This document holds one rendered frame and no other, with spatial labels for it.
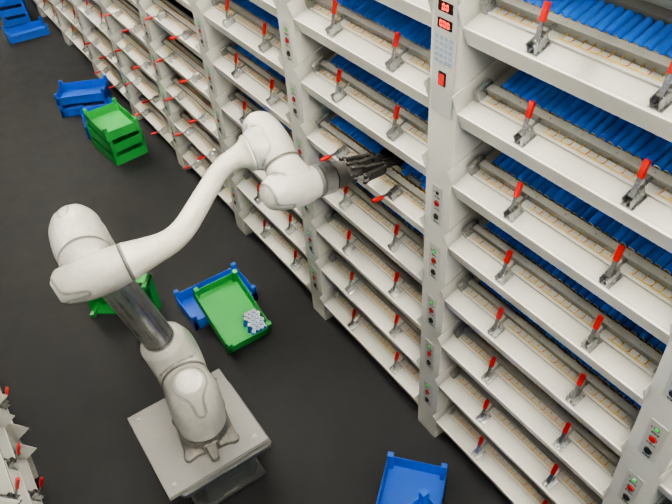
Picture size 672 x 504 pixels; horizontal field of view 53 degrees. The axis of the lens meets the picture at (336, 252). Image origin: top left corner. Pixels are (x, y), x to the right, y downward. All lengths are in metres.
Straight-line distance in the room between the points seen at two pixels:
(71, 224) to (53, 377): 1.23
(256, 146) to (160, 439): 1.04
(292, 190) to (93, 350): 1.49
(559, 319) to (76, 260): 1.15
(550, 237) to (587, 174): 0.21
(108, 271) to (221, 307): 1.22
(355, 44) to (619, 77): 0.80
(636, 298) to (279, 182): 0.88
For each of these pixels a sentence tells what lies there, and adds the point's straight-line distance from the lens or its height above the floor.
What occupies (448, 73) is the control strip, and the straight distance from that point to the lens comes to 1.53.
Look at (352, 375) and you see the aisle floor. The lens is 2.64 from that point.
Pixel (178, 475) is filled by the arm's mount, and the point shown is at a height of 0.22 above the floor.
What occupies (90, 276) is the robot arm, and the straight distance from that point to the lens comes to 1.70.
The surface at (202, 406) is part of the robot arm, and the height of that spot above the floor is 0.44.
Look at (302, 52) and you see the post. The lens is 2.12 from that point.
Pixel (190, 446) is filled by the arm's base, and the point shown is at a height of 0.25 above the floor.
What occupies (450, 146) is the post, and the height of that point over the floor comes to 1.21.
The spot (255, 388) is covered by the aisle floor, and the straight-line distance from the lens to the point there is 2.65.
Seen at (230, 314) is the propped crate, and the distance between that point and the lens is 2.85.
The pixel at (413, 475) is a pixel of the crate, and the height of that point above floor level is 0.00.
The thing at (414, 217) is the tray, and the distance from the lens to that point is 1.88.
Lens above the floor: 2.09
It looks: 42 degrees down
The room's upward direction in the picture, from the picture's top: 5 degrees counter-clockwise
